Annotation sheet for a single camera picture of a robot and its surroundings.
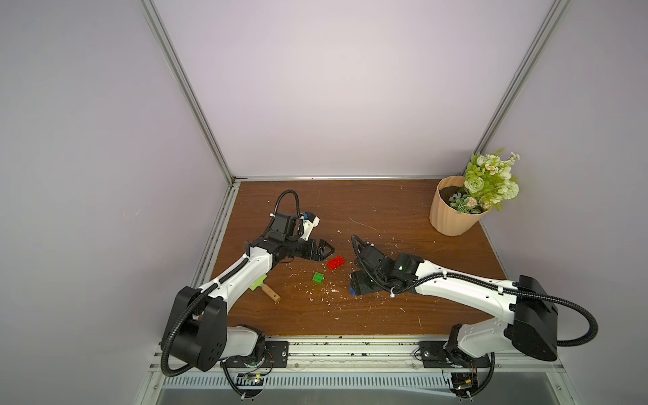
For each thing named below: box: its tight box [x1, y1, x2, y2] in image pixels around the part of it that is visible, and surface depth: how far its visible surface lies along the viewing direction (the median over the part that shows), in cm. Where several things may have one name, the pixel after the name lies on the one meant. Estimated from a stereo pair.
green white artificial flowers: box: [448, 147, 521, 215], surface depth 83 cm
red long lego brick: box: [327, 255, 346, 270], surface depth 92 cm
